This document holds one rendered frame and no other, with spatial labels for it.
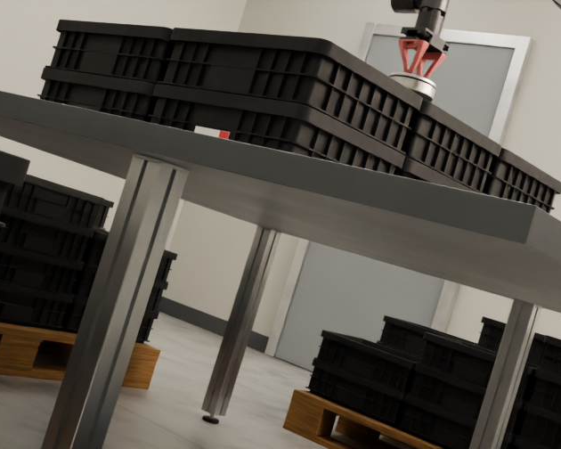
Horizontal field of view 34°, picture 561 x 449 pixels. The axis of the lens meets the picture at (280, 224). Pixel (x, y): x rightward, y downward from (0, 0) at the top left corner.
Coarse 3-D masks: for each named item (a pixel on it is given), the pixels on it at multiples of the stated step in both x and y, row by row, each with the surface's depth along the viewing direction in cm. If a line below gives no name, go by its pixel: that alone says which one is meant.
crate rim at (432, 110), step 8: (424, 104) 167; (432, 104) 168; (424, 112) 167; (432, 112) 168; (440, 112) 170; (440, 120) 171; (448, 120) 172; (456, 120) 174; (456, 128) 175; (464, 128) 177; (472, 128) 179; (464, 136) 177; (472, 136) 179; (480, 136) 181; (480, 144) 182; (488, 144) 184; (496, 144) 186; (496, 152) 186
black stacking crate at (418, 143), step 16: (416, 112) 169; (416, 128) 168; (432, 128) 171; (448, 128) 175; (416, 144) 169; (432, 144) 172; (448, 144) 176; (464, 144) 180; (416, 160) 169; (432, 160) 173; (448, 160) 177; (464, 160) 181; (480, 160) 185; (448, 176) 177; (464, 176) 181; (480, 176) 186; (480, 192) 185
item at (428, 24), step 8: (424, 8) 196; (424, 16) 195; (432, 16) 195; (440, 16) 195; (416, 24) 197; (424, 24) 195; (432, 24) 195; (440, 24) 196; (408, 32) 196; (416, 32) 195; (424, 32) 192; (432, 32) 193; (440, 32) 196; (448, 48) 198
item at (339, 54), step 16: (176, 32) 170; (192, 32) 167; (208, 32) 164; (224, 32) 161; (240, 32) 159; (272, 48) 153; (288, 48) 150; (304, 48) 148; (320, 48) 146; (336, 48) 147; (352, 64) 150; (368, 64) 153; (384, 80) 157; (400, 96) 161; (416, 96) 164
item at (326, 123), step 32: (160, 96) 169; (192, 96) 163; (224, 96) 157; (192, 128) 162; (224, 128) 156; (256, 128) 152; (288, 128) 147; (320, 128) 149; (352, 128) 154; (352, 160) 156; (384, 160) 163
